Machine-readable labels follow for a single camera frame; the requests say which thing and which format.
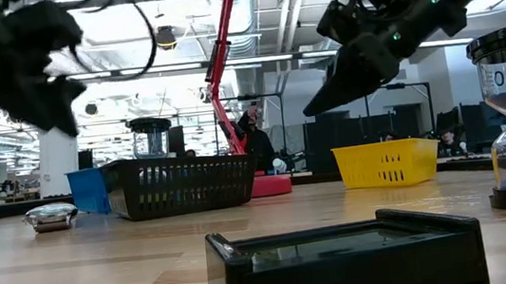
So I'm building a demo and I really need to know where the black partition panel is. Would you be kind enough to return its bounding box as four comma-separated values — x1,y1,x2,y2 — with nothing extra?
302,102,428,175

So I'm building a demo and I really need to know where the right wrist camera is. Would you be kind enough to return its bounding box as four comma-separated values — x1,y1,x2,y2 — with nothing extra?
312,0,365,52

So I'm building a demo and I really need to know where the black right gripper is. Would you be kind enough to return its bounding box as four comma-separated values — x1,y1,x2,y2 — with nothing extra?
290,0,450,118

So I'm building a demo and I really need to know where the small hourglass yellow-green sand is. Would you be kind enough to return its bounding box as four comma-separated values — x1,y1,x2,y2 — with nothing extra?
124,113,179,185

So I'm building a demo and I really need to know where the black plastic basket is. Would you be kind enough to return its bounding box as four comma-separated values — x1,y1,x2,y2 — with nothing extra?
100,143,262,225

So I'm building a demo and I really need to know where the black ceiling spotlight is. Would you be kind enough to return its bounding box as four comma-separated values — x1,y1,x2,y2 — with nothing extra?
154,24,178,53

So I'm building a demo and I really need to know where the black left camera cable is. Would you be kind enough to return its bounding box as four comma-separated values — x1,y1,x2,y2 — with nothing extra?
64,0,161,86

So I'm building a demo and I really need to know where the yellow plastic basket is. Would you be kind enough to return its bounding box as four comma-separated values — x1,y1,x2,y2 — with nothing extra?
331,134,445,196

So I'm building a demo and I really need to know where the silver metal wristwatch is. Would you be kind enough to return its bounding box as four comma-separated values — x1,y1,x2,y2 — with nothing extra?
21,199,83,236

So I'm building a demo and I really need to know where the black computer monitor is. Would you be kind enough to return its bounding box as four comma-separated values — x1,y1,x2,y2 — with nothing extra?
167,124,188,157

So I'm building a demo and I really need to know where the blue plastic basket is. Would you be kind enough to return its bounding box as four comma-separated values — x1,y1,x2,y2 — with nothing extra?
65,165,112,218

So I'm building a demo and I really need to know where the black metal rig frame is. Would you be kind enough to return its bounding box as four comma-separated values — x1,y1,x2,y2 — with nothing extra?
0,145,496,227

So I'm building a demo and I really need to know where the black glossy-topped rectangular case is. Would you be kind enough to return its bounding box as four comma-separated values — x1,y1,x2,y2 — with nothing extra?
202,197,492,284

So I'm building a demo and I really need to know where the red desk lamp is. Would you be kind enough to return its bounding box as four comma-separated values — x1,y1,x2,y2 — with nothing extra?
196,0,294,203

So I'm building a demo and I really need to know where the black background rig frame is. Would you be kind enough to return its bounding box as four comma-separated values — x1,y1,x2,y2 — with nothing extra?
384,78,438,142
218,90,290,165

